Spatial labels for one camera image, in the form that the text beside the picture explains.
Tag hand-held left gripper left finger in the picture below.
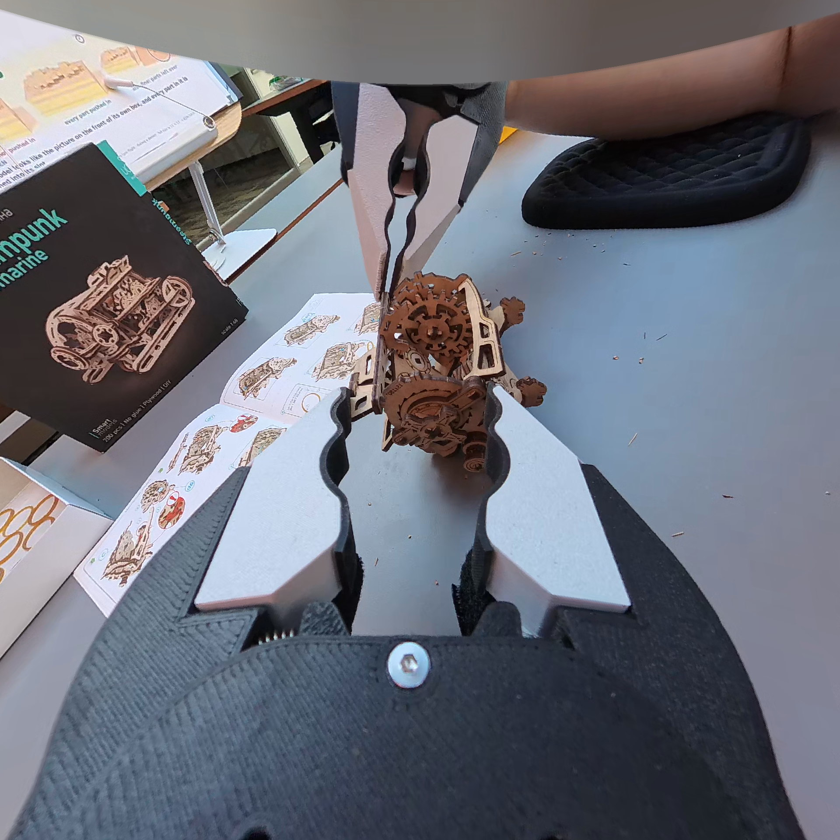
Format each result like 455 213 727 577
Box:
194 387 363 636

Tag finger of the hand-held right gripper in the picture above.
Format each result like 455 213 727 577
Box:
388 112 468 293
340 83 411 301

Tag black model kit box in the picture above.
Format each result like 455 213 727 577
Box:
0 141 249 454

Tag illustrated instruction booklet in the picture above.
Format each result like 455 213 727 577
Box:
73 292 395 618

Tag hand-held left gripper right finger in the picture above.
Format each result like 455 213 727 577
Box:
451 384 632 639

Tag person's right forearm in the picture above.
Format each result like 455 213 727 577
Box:
504 13 840 140

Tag wooden gear model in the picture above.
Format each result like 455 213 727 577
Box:
348 270 549 475

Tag white tablet stand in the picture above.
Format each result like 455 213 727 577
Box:
187 161 278 284

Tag white box with gold rings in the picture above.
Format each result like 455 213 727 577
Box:
0 457 114 657

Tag black quilted pad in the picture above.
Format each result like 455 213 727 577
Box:
521 112 812 231

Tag instruction sheet on stand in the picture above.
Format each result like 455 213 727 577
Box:
0 13 242 193

